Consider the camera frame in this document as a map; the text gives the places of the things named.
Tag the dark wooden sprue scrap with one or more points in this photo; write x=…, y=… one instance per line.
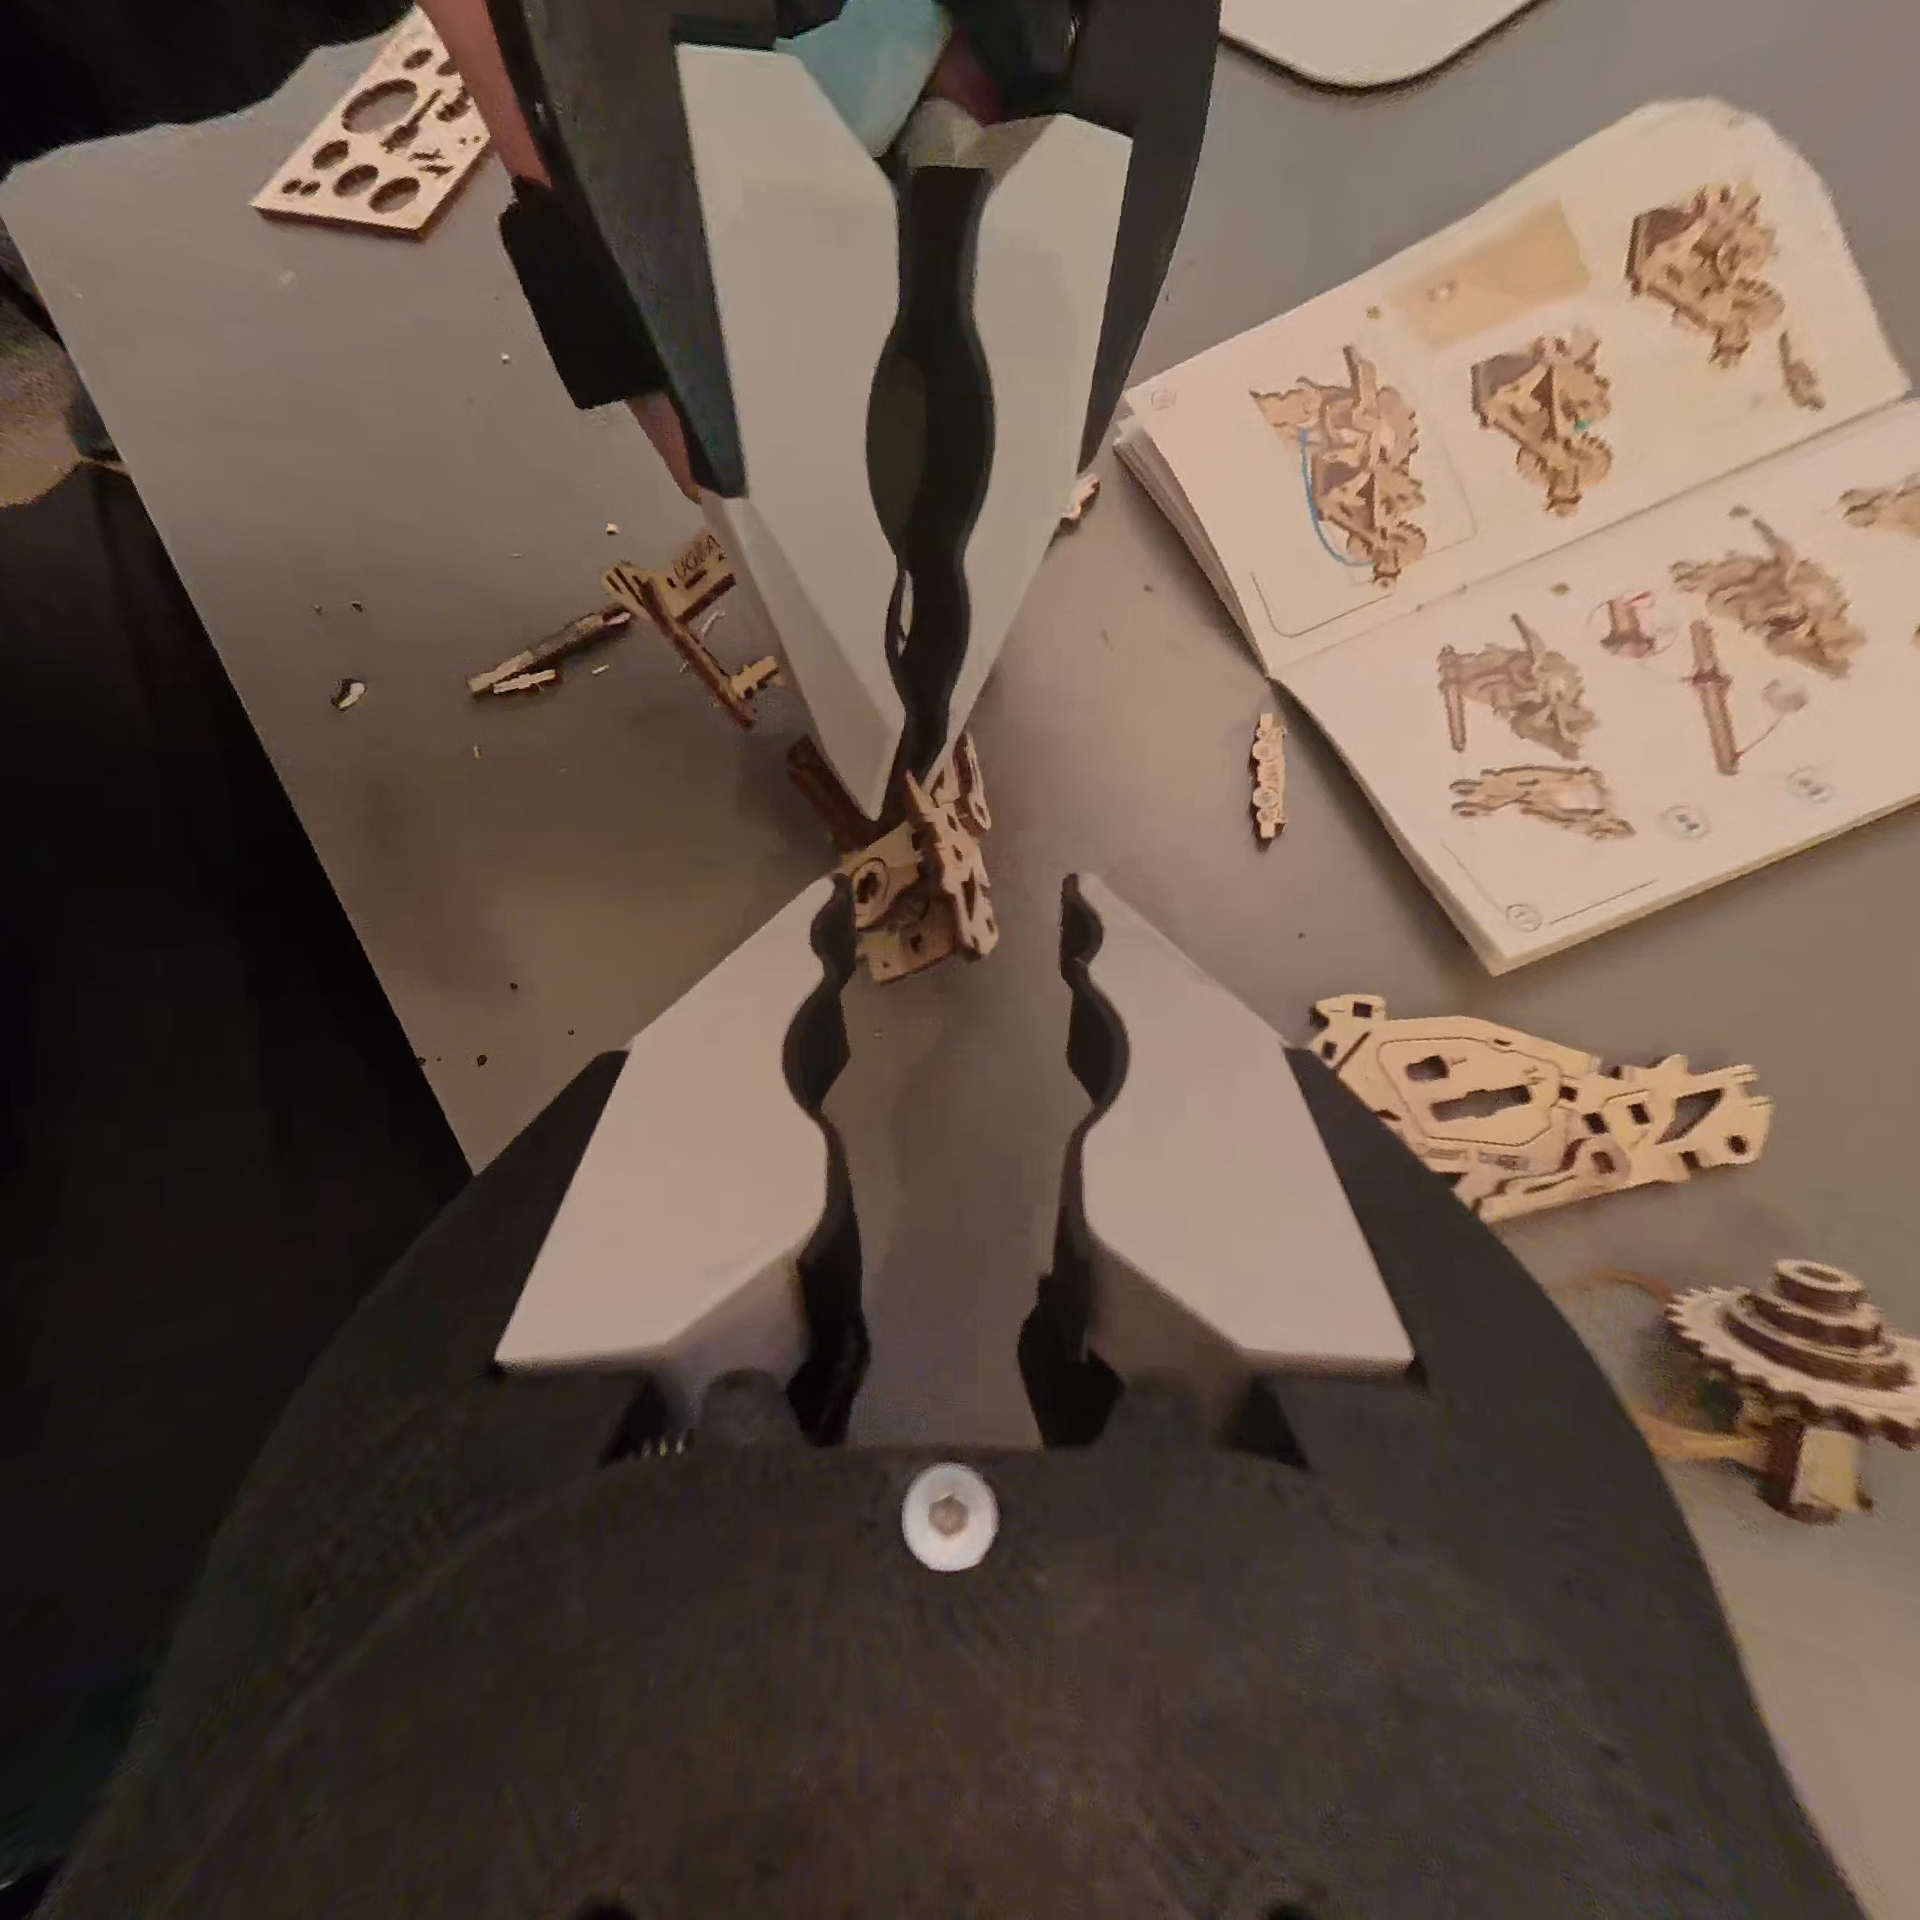
x=541, y=653

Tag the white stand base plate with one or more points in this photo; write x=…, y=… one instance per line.
x=1353, y=43

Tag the laser-cut wooden parts sheet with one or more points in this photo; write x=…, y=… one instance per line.
x=440, y=181

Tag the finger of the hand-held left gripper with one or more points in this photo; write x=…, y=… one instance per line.
x=781, y=301
x=1049, y=301

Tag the person's left hand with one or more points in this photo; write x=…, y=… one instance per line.
x=488, y=77

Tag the wooden model side plate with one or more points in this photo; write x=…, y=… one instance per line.
x=1358, y=1058

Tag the person's left forearm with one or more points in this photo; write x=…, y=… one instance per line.
x=152, y=77

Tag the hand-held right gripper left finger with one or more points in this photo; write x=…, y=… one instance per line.
x=676, y=1198

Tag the wooden gear assembly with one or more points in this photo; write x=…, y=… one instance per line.
x=1799, y=1320

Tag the open instruction booklet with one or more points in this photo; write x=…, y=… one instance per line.
x=1847, y=256

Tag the small wooden track strip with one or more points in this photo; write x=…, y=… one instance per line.
x=1270, y=777
x=1083, y=500

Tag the partly built wooden model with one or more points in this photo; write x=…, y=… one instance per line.
x=915, y=884

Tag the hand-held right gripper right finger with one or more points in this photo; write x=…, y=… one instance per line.
x=1247, y=1198

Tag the yellow rubber band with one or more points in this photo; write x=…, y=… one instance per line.
x=1703, y=1446

